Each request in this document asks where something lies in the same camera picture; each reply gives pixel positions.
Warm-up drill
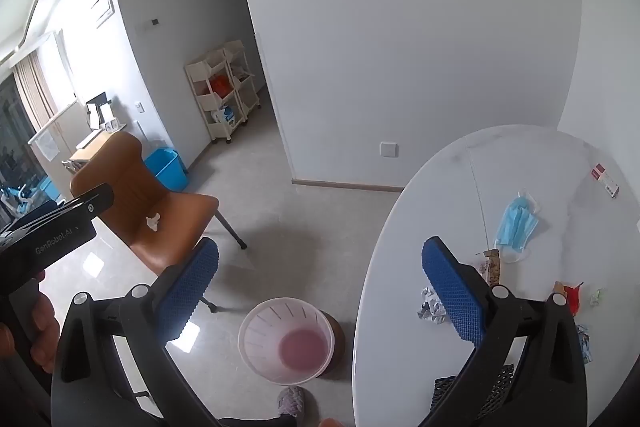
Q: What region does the brown moulded chair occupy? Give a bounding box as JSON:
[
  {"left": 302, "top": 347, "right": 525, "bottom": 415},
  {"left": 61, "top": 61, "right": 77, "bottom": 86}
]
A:
[{"left": 70, "top": 132, "right": 248, "bottom": 314}]

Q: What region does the red and white small box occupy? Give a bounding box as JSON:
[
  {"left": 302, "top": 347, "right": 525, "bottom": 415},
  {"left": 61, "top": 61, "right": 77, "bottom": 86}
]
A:
[{"left": 590, "top": 163, "right": 621, "bottom": 198}]

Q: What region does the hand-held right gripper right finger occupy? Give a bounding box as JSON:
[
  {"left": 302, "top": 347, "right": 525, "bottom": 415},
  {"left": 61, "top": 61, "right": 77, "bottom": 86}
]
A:
[{"left": 421, "top": 235, "right": 588, "bottom": 427}]

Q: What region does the cream storage cart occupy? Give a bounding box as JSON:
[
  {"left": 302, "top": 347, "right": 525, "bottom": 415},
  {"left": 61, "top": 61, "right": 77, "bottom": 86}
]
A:
[
  {"left": 222, "top": 39, "right": 262, "bottom": 125},
  {"left": 185, "top": 48, "right": 237, "bottom": 144}
]

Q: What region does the blue plastic bin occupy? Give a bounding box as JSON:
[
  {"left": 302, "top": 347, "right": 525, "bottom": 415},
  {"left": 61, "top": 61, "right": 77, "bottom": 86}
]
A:
[{"left": 145, "top": 148, "right": 190, "bottom": 192}]

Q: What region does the white desktop device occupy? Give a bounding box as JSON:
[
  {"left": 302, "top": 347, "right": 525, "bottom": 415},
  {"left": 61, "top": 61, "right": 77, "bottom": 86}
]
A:
[{"left": 86, "top": 93, "right": 114, "bottom": 130}]

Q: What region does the white and pink waste basket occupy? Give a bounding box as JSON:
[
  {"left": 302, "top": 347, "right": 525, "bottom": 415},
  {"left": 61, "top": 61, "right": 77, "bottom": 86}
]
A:
[{"left": 238, "top": 298, "right": 336, "bottom": 385}]

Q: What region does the blue face mask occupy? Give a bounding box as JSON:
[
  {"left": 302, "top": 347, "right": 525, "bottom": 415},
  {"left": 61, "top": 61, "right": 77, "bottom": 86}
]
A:
[{"left": 494, "top": 191, "right": 543, "bottom": 264}]

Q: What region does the beige curtain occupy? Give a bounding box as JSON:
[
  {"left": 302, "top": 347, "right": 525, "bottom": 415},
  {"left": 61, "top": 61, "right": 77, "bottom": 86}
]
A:
[{"left": 12, "top": 52, "right": 52, "bottom": 132}]

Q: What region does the blue bird print carton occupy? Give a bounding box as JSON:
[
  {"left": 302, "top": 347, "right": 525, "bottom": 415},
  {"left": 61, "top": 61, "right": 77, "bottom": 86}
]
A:
[{"left": 575, "top": 324, "right": 594, "bottom": 364}]

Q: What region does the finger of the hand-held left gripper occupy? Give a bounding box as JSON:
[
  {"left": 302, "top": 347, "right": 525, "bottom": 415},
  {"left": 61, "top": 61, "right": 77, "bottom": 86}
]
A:
[{"left": 60, "top": 183, "right": 115, "bottom": 220}]

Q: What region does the crumpled silver foil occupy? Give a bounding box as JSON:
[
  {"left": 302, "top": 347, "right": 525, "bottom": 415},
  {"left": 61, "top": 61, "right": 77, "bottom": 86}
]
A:
[{"left": 417, "top": 287, "right": 446, "bottom": 325}]

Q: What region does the brown foil snack wrapper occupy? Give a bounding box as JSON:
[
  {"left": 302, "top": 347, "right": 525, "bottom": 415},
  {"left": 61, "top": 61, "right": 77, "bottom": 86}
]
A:
[{"left": 475, "top": 249, "right": 502, "bottom": 285}]

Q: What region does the black mesh chair back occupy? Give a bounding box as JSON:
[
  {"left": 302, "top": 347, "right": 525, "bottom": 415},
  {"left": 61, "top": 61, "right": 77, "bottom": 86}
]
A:
[{"left": 432, "top": 363, "right": 516, "bottom": 418}]

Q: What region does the wooden desk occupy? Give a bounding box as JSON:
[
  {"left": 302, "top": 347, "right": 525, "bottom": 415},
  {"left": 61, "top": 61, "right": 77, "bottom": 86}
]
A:
[{"left": 62, "top": 129, "right": 110, "bottom": 170}]

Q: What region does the grey patterned slipper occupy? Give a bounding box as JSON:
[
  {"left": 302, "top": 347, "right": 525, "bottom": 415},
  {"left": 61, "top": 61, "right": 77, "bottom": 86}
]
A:
[{"left": 276, "top": 386, "right": 308, "bottom": 419}]

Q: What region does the person's left hand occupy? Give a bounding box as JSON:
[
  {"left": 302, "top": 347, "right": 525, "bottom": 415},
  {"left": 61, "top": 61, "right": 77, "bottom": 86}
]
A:
[{"left": 0, "top": 269, "right": 65, "bottom": 375}]

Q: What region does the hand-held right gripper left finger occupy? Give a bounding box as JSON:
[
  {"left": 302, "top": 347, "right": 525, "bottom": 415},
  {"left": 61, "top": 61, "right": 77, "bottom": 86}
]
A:
[{"left": 50, "top": 237, "right": 221, "bottom": 427}]

